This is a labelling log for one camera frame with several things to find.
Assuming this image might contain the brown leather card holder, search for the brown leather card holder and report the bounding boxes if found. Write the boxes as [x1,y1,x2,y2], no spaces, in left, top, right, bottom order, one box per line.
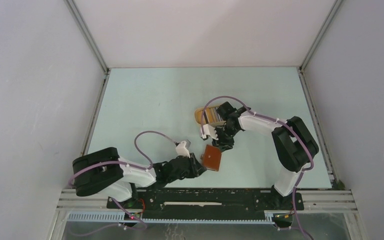
[200,144,222,172]

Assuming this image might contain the stack of credit cards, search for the stack of credit cards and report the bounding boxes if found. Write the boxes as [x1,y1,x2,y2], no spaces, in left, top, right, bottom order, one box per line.
[204,106,222,124]

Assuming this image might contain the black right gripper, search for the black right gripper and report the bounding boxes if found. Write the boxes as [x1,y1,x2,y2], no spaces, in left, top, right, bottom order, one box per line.
[209,124,239,153]

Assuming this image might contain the aluminium frame rail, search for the aluminium frame rail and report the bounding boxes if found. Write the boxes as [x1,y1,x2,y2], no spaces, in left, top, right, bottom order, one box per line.
[56,189,358,214]

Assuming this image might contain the beige oval card tray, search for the beige oval card tray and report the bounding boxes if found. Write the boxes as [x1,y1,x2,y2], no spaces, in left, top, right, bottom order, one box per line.
[194,104,225,127]

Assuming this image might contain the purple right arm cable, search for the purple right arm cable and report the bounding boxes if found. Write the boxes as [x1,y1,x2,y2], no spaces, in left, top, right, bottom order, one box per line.
[199,96,315,240]

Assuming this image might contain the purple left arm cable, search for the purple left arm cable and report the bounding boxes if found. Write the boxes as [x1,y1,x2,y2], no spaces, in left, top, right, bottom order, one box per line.
[68,130,180,231]

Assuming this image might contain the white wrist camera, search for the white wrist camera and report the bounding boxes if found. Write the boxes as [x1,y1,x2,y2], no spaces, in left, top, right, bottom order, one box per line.
[200,124,218,140]
[175,140,191,158]

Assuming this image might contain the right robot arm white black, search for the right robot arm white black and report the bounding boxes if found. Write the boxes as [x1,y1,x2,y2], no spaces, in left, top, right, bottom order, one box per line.
[200,101,319,209]

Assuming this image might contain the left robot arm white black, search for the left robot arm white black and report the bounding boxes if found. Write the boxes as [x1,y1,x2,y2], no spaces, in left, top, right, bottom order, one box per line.
[68,144,207,208]

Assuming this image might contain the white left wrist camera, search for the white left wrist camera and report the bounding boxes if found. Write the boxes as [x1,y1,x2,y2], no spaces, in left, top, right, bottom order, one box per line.
[175,140,191,158]

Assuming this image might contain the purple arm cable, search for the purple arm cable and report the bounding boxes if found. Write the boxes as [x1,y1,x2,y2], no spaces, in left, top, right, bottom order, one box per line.
[68,130,180,231]
[199,96,315,240]

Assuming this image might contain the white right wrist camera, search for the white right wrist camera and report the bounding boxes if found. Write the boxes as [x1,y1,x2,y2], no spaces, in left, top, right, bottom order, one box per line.
[200,124,218,140]

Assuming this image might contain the white toothed cable duct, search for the white toothed cable duct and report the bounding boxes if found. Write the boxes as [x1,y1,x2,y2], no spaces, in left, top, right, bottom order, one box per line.
[66,211,274,225]

